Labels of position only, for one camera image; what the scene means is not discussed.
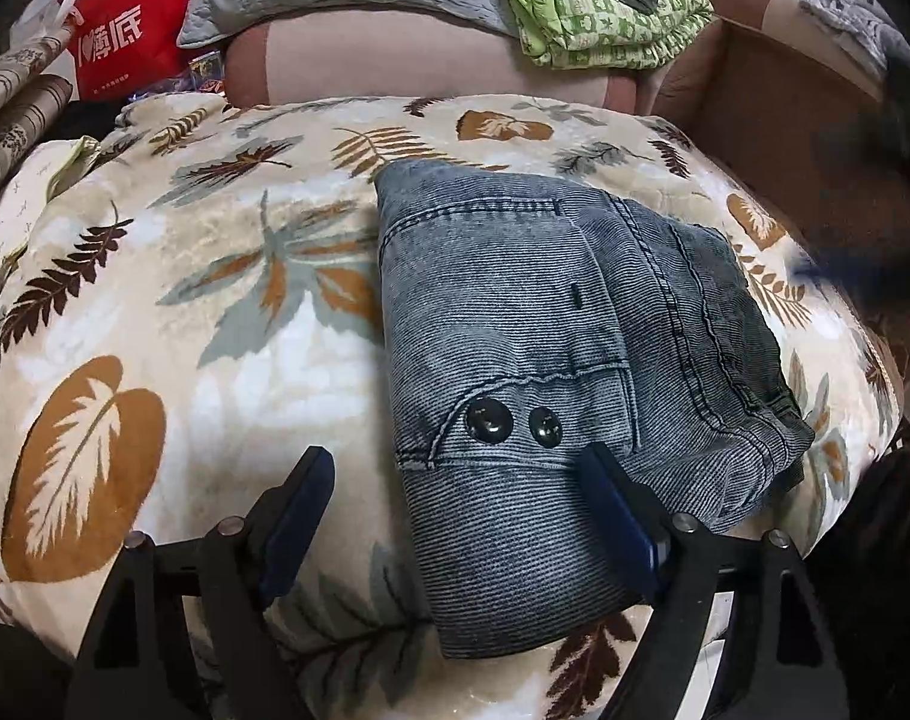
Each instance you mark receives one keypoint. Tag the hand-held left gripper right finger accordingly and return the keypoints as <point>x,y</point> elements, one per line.
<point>620,510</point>

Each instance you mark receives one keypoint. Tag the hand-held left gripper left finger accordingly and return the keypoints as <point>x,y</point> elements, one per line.
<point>297,540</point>

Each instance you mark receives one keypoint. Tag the blue denim pants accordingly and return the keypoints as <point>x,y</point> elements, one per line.
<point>515,315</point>

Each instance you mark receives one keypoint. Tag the grey patterned cloth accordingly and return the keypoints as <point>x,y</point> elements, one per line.
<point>852,11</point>

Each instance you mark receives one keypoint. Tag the leaf print blanket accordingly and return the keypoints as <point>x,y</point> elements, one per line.
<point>200,315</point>

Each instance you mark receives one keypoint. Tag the green patterned cloth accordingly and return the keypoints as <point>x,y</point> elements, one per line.
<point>612,34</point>

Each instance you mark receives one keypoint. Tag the white patterned sheet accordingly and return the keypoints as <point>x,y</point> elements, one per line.
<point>27,195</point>

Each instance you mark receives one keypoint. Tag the colourful snack packets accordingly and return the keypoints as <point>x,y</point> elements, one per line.
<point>207,73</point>

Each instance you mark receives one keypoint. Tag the brown and pink sofa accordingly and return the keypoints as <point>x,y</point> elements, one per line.
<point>395,60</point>

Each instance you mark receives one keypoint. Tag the beige leaf patterned cloth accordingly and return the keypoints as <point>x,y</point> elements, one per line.
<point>20,112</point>

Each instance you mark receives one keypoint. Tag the red shopping bag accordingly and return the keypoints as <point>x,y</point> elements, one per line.
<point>147,22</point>

